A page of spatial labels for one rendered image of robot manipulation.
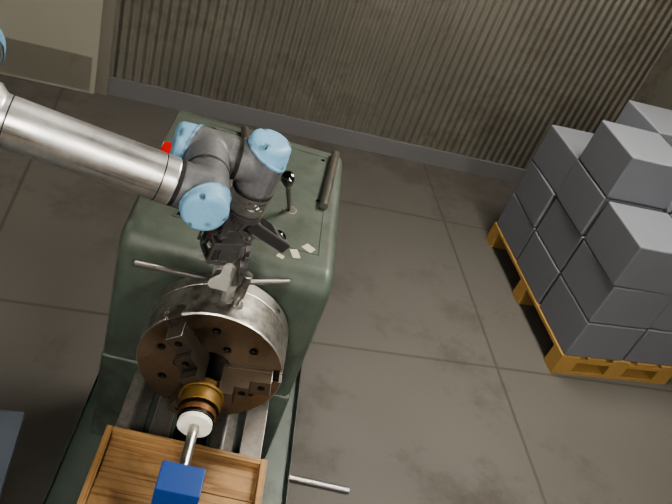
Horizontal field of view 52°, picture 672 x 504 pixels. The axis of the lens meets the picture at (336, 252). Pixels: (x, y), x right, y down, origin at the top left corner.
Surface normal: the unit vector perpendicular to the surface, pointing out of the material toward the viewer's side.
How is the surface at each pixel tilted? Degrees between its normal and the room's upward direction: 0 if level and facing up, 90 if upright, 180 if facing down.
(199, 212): 90
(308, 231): 0
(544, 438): 0
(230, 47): 90
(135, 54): 90
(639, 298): 90
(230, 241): 6
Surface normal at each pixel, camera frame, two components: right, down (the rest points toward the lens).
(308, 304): -0.04, 0.61
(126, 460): 0.29, -0.75
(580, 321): -0.94, -0.13
